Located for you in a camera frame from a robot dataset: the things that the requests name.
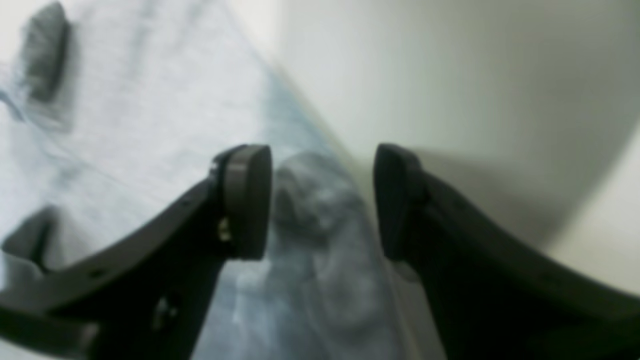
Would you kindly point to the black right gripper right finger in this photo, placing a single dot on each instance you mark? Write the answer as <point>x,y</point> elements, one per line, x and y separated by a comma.
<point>491,296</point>

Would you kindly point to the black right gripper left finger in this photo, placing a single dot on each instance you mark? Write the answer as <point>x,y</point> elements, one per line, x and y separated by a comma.
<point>145,297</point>

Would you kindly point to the grey T-shirt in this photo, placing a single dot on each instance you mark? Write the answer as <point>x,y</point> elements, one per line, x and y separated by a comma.
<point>111,109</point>

